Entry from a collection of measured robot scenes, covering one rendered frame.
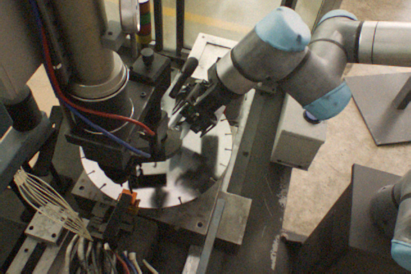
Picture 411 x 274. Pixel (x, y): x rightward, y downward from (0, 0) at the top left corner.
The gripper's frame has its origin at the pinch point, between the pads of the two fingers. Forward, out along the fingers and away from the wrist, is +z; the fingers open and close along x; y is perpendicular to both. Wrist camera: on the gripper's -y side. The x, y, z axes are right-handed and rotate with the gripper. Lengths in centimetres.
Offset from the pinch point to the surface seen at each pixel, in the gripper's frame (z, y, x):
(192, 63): -21.3, 8.1, -7.4
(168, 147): 3.0, 3.7, 1.8
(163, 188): 4.0, 12.2, 5.4
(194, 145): 0.9, 0.4, 6.1
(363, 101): 29, -139, 93
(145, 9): -2.7, -20.3, -21.6
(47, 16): -30.5, 29.6, -22.2
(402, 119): 18, -134, 113
